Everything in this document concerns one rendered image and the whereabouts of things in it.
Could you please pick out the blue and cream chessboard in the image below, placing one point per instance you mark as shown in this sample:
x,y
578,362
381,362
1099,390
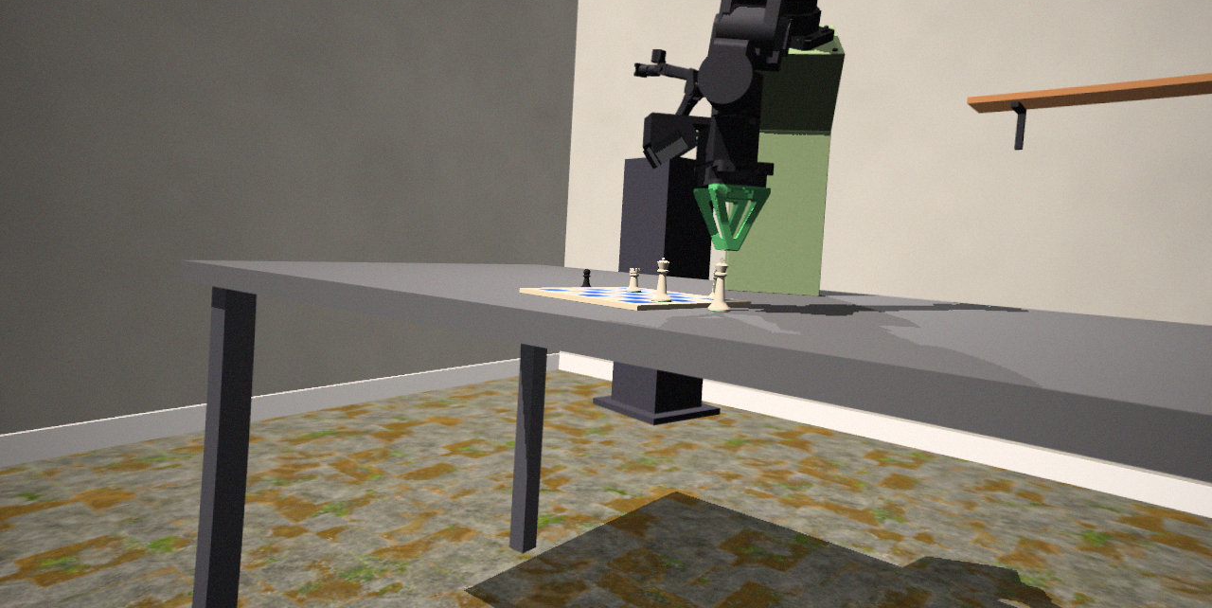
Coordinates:
x,y
618,297

